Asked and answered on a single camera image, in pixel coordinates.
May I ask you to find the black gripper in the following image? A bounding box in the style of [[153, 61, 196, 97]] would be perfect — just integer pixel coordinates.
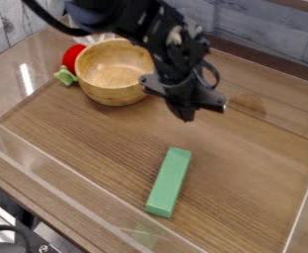
[[138, 72, 229, 124]]

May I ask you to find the green rectangular stick block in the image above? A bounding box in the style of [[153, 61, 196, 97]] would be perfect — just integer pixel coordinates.
[[145, 147, 192, 218]]

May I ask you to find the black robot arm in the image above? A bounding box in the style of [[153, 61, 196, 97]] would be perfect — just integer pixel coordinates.
[[21, 0, 226, 122]]

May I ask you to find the brown wooden bowl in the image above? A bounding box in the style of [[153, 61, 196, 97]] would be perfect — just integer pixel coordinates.
[[74, 39, 154, 107]]

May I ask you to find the red plush tomato toy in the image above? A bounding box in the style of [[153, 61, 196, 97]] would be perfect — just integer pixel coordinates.
[[53, 43, 85, 86]]

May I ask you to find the clear acrylic table barrier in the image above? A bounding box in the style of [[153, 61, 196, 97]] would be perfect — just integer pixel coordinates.
[[0, 112, 308, 253]]

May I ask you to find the clear acrylic corner bracket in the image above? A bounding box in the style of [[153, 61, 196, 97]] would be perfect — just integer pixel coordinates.
[[73, 33, 116, 45]]

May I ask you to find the black table clamp mount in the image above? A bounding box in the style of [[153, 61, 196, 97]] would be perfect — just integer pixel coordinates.
[[15, 210, 59, 253]]

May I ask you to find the black cable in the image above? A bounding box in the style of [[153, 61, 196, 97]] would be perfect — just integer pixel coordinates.
[[0, 224, 30, 253]]

